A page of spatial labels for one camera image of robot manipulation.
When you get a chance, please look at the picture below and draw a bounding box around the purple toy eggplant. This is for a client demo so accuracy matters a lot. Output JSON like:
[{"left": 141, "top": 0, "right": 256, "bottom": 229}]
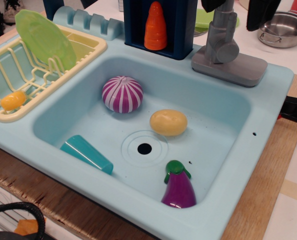
[{"left": 161, "top": 160, "right": 197, "bottom": 209}]

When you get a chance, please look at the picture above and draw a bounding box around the green cutting board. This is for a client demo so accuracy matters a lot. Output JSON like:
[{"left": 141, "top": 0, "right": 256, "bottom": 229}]
[{"left": 194, "top": 8, "right": 240, "bottom": 29}]

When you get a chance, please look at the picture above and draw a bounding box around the white sneaker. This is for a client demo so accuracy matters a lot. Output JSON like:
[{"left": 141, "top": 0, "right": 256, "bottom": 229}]
[{"left": 3, "top": 0, "right": 24, "bottom": 24}]

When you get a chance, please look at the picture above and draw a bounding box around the stainless steel pot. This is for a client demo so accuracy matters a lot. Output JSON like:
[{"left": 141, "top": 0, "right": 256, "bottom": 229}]
[{"left": 257, "top": 11, "right": 297, "bottom": 49}]

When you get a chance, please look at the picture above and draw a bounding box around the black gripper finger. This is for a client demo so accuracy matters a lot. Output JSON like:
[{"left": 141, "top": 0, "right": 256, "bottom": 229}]
[
  {"left": 246, "top": 0, "right": 281, "bottom": 32},
  {"left": 201, "top": 0, "right": 226, "bottom": 13}
]

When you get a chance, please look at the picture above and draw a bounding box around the orange toy carrot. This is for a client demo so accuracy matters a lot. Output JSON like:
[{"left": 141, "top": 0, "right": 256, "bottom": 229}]
[{"left": 144, "top": 1, "right": 168, "bottom": 51}]

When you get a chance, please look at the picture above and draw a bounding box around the black clamp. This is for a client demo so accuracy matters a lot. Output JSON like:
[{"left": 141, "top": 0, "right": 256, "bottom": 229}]
[{"left": 278, "top": 96, "right": 297, "bottom": 123}]

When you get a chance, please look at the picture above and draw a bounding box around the yellow toy lemon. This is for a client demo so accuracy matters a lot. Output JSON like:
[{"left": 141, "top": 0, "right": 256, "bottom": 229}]
[{"left": 0, "top": 90, "right": 27, "bottom": 111}]

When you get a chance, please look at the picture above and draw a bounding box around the light blue toy sink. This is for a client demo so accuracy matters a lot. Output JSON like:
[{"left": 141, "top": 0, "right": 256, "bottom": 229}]
[{"left": 0, "top": 5, "right": 295, "bottom": 240}]

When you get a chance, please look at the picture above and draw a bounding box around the teal plastic cup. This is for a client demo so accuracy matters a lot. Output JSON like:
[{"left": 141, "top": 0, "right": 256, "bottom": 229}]
[{"left": 60, "top": 135, "right": 114, "bottom": 175}]

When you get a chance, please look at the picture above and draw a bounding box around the yellow dish rack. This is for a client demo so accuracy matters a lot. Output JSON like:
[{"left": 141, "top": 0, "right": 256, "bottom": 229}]
[{"left": 0, "top": 26, "right": 108, "bottom": 123}]

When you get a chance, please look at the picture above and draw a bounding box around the grey toy faucet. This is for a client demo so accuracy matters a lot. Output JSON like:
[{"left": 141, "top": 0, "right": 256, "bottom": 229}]
[{"left": 191, "top": 0, "right": 268, "bottom": 87}]

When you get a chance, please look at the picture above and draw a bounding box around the green plastic plate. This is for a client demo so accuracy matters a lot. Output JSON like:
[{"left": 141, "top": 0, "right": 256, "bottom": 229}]
[{"left": 15, "top": 9, "right": 77, "bottom": 70}]

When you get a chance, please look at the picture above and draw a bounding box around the yellow toy potato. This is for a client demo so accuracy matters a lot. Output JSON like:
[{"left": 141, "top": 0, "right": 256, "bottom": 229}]
[{"left": 149, "top": 109, "right": 188, "bottom": 137}]

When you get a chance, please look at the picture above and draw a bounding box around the purple striped toy onion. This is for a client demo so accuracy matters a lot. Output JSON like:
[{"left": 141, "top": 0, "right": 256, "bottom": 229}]
[{"left": 101, "top": 75, "right": 144, "bottom": 114}]

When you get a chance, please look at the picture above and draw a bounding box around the orange tape piece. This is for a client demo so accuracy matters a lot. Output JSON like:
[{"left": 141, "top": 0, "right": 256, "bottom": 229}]
[{"left": 14, "top": 219, "right": 39, "bottom": 236}]

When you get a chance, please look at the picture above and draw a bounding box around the black cable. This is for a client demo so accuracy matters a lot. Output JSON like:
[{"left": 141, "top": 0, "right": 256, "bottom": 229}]
[{"left": 0, "top": 202, "right": 46, "bottom": 240}]

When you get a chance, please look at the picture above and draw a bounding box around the dark blue utensil holder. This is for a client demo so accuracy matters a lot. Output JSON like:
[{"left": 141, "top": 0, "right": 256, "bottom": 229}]
[{"left": 123, "top": 0, "right": 198, "bottom": 60}]

